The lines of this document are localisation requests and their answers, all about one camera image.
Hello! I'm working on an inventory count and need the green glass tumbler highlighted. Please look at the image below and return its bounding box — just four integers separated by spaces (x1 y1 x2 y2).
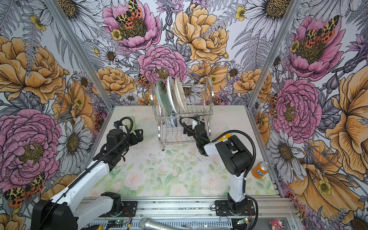
122 116 137 132

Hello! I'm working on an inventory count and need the yellow plastic bowl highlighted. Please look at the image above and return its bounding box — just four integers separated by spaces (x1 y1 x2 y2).
218 133 232 141

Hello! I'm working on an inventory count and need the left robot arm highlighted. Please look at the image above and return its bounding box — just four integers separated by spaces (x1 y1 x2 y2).
30 128 143 230

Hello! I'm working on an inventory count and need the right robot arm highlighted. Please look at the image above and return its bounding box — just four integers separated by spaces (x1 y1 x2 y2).
179 120 256 214

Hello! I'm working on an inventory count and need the metal two-tier dish rack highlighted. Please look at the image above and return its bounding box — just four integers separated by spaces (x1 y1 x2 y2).
150 78 215 150

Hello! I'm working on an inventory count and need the white rear plate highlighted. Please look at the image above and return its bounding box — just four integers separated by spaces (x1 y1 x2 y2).
174 79 188 113

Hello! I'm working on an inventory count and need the white watermelon pattern plate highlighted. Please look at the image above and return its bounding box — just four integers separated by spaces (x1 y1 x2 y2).
167 76 180 114

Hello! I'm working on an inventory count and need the teal rimmed plate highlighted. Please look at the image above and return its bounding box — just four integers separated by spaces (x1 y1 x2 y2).
156 79 172 116

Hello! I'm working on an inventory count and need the orange soda can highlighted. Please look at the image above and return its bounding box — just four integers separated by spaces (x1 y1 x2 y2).
252 161 270 179

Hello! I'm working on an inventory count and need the pink white small toy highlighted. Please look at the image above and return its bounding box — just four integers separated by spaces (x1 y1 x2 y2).
269 219 285 230

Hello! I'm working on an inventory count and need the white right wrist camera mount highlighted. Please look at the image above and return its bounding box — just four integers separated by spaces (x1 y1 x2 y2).
192 119 205 130

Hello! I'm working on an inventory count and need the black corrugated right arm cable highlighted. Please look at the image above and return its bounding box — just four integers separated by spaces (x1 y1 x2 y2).
179 116 257 187

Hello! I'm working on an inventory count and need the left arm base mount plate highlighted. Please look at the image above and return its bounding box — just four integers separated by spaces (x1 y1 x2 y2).
99 201 138 218

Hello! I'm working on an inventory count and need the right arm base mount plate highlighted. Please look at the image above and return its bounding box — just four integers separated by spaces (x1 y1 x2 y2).
215 198 255 216

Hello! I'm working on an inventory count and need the metal wire tool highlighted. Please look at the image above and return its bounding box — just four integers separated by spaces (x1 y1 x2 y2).
181 216 232 230

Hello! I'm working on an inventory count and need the front aluminium rail base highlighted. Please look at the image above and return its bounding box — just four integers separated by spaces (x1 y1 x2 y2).
78 195 303 230

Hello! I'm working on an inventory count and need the right rear aluminium frame post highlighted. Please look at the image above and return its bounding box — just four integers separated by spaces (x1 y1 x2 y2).
247 0 302 110

